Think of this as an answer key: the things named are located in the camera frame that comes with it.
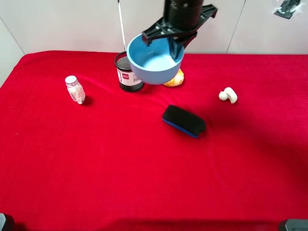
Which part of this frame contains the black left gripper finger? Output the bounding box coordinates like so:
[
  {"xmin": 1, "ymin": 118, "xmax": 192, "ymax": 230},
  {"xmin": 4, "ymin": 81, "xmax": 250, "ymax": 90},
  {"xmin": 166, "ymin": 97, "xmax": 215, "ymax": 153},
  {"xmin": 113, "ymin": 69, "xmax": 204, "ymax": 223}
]
[{"xmin": 168, "ymin": 38, "xmax": 185, "ymax": 61}]

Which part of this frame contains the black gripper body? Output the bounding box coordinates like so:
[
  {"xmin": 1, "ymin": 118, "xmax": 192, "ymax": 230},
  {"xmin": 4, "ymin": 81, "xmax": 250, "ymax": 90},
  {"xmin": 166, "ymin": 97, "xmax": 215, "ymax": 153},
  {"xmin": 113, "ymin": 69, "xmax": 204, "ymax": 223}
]
[{"xmin": 142, "ymin": 0, "xmax": 218, "ymax": 48}]

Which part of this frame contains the light blue bowl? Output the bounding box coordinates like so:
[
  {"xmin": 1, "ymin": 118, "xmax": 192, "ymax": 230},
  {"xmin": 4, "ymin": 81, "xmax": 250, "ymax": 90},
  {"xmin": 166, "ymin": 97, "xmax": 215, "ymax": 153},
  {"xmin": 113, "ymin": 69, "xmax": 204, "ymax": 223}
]
[{"xmin": 127, "ymin": 34, "xmax": 185, "ymax": 85}]

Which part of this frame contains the yellow bread bun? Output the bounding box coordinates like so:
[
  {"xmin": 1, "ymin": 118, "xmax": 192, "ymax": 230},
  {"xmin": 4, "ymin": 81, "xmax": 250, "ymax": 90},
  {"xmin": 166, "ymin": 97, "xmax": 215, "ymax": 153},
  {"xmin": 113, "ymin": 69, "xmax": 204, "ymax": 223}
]
[{"xmin": 164, "ymin": 69, "xmax": 184, "ymax": 87}]

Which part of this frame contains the black mesh pen holder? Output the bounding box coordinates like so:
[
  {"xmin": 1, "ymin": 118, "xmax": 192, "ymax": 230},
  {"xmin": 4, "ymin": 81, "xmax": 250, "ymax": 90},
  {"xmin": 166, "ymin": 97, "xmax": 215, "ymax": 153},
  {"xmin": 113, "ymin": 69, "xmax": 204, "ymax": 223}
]
[{"xmin": 114, "ymin": 51, "xmax": 144, "ymax": 92}]

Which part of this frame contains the thin white metal pole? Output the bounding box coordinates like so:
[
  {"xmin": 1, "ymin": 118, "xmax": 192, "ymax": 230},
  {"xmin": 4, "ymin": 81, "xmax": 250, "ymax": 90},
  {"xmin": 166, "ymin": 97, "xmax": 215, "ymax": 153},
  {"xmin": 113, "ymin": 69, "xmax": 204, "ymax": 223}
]
[{"xmin": 117, "ymin": 0, "xmax": 127, "ymax": 51}]

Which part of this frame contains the small white duck figure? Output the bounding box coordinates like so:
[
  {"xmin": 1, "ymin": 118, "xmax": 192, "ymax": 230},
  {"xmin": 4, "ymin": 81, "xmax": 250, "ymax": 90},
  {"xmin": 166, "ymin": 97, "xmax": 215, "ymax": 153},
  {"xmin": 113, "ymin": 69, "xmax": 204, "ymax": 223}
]
[{"xmin": 218, "ymin": 87, "xmax": 238, "ymax": 103}]

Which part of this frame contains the black and blue eraser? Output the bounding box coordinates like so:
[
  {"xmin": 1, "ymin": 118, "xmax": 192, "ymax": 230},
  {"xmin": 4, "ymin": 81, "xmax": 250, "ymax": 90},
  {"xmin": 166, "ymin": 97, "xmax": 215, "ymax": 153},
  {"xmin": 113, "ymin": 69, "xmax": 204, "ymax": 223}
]
[{"xmin": 162, "ymin": 104, "xmax": 206, "ymax": 138}]

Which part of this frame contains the black and white tag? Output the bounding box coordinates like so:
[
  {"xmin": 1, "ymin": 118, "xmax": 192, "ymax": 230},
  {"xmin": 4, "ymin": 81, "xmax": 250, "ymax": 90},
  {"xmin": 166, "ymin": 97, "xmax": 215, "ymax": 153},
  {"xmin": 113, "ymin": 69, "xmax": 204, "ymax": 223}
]
[{"xmin": 273, "ymin": 0, "xmax": 304, "ymax": 20}]

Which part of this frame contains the clear bottle of white pills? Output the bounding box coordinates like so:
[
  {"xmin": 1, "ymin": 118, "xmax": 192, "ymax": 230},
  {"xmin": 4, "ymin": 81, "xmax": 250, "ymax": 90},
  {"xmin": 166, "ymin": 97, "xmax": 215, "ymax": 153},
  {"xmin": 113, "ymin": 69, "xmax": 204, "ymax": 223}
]
[{"xmin": 65, "ymin": 76, "xmax": 86, "ymax": 104}]

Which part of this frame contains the black base corner right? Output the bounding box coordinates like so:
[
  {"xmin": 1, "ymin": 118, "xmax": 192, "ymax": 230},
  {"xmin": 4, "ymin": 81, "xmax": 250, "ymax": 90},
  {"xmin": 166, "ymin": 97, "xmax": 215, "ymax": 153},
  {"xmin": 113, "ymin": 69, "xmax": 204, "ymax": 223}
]
[{"xmin": 279, "ymin": 219, "xmax": 308, "ymax": 231}]

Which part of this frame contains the black base corner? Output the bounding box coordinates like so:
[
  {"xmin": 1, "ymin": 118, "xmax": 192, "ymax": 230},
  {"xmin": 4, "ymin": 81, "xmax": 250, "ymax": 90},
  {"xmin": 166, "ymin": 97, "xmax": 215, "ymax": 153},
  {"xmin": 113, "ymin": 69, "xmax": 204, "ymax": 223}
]
[
  {"xmin": 0, "ymin": 213, "xmax": 14, "ymax": 231},
  {"xmin": 279, "ymin": 219, "xmax": 308, "ymax": 231}
]

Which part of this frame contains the black base corner left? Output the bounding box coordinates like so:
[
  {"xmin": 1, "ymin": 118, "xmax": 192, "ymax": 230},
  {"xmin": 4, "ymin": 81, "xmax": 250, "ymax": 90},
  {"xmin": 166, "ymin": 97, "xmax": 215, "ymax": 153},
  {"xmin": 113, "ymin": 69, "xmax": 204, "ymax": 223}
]
[{"xmin": 0, "ymin": 213, "xmax": 14, "ymax": 231}]

